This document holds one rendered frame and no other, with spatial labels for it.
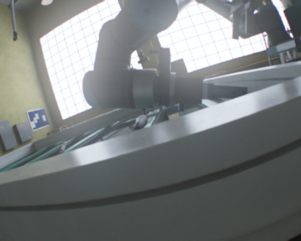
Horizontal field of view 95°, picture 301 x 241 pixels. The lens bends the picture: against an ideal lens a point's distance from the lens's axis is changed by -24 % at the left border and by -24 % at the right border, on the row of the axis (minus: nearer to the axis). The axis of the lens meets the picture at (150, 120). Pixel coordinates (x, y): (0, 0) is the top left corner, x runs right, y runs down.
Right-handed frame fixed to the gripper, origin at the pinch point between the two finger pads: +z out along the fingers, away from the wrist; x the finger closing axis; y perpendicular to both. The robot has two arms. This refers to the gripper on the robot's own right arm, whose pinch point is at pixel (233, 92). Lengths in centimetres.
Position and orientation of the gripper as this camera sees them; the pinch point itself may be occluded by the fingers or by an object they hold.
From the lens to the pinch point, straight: 42.2
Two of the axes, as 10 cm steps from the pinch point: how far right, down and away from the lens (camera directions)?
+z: 9.9, 0.3, -1.3
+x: -1.3, 1.8, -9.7
